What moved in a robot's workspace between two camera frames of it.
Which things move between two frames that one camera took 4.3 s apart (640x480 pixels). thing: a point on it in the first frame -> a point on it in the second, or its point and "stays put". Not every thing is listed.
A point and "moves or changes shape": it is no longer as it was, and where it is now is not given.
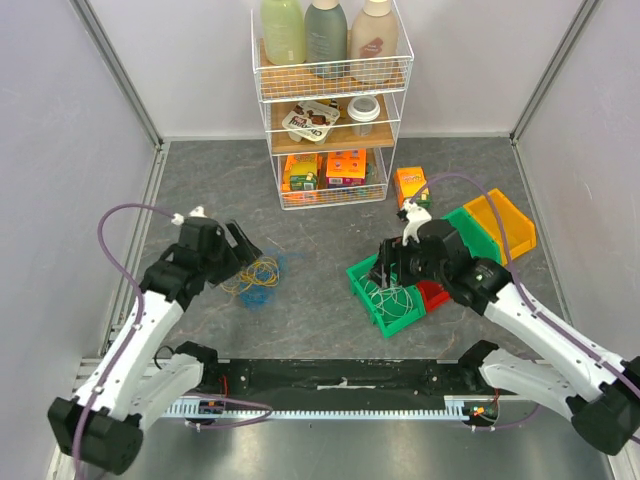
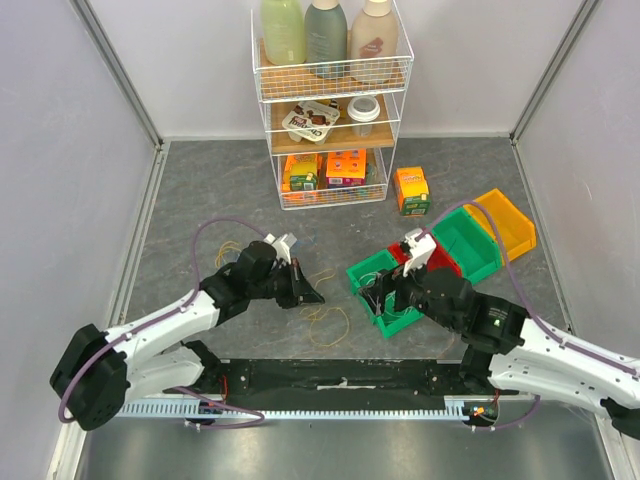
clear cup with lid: x=363 y=109 stays put
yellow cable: x=262 y=272 moves or changes shape
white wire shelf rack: x=333 y=126 stays put
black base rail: x=340 y=380 stays put
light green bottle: x=284 y=32 stays put
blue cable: x=256 y=280 moves or changes shape
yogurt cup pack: x=307 y=114 stays put
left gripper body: x=221 y=263 -> x=282 y=284
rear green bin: x=480 y=244 stays put
